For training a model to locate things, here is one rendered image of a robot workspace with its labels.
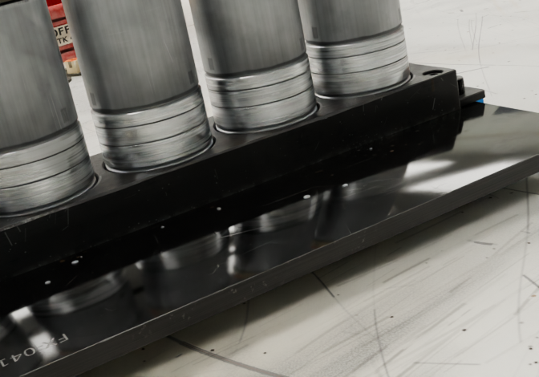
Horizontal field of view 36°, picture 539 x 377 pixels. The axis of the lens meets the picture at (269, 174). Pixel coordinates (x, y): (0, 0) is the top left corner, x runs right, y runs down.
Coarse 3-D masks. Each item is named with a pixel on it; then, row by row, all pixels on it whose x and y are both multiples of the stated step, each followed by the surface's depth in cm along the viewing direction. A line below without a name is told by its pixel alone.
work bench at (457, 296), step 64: (448, 0) 42; (512, 0) 39; (64, 64) 46; (448, 64) 30; (512, 64) 28; (512, 192) 18; (384, 256) 16; (448, 256) 16; (512, 256) 15; (256, 320) 15; (320, 320) 15; (384, 320) 14; (448, 320) 14; (512, 320) 13
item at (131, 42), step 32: (64, 0) 17; (96, 0) 16; (128, 0) 16; (160, 0) 17; (96, 32) 17; (128, 32) 17; (160, 32) 17; (96, 64) 17; (128, 64) 17; (160, 64) 17; (192, 64) 18; (96, 96) 17; (128, 96) 17; (160, 96) 17; (192, 96) 18; (96, 128) 18; (128, 128) 17; (160, 128) 17; (192, 128) 18; (128, 160) 18; (160, 160) 18
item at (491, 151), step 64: (448, 128) 20; (512, 128) 19; (256, 192) 18; (320, 192) 17; (384, 192) 17; (448, 192) 16; (128, 256) 16; (192, 256) 15; (256, 256) 15; (320, 256) 15; (0, 320) 14; (64, 320) 14; (128, 320) 14; (192, 320) 14
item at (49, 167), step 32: (32, 0) 16; (0, 32) 15; (32, 32) 16; (0, 64) 16; (32, 64) 16; (0, 96) 16; (32, 96) 16; (64, 96) 17; (0, 128) 16; (32, 128) 16; (64, 128) 17; (0, 160) 16; (32, 160) 16; (64, 160) 17; (0, 192) 16; (32, 192) 16; (64, 192) 17
